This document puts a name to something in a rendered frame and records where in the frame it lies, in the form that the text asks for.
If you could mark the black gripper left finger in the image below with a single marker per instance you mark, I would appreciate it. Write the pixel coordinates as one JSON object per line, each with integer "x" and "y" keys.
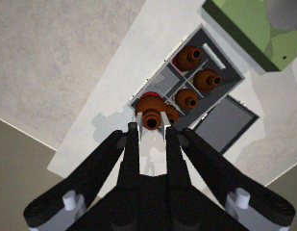
{"x": 63, "y": 204}

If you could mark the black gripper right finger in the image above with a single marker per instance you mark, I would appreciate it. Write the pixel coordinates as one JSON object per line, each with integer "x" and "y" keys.
{"x": 249, "y": 202}

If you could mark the grey divided crate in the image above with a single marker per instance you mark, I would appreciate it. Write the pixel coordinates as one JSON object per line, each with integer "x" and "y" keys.
{"x": 168, "y": 80}

